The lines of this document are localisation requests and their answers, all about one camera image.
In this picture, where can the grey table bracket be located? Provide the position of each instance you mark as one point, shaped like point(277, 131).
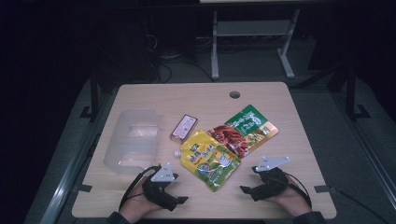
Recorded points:
point(325, 189)
point(84, 188)

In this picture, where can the aluminium floor rail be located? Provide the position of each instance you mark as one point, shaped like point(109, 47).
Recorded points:
point(62, 189)
point(370, 161)

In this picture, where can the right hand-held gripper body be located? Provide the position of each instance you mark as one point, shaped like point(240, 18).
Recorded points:
point(271, 182)

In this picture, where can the black metal stand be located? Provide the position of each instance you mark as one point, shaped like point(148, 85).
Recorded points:
point(351, 93)
point(93, 93)

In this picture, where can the small pink box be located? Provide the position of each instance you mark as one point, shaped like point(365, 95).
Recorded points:
point(183, 128)

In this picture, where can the person's right hand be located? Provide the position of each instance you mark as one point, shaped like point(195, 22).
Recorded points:
point(289, 199)

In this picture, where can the yellow spouted pouch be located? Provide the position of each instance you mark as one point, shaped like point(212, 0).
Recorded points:
point(211, 161)

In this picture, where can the person's left hand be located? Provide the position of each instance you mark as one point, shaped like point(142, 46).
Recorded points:
point(137, 202)

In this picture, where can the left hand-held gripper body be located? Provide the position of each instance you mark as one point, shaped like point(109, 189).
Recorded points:
point(157, 189)

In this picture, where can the clear plastic container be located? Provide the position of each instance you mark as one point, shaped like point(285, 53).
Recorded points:
point(130, 146)

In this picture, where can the white metal desk frame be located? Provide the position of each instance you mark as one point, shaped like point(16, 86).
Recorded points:
point(249, 28)

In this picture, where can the green and red food packet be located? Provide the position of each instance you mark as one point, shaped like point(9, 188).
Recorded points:
point(249, 127)

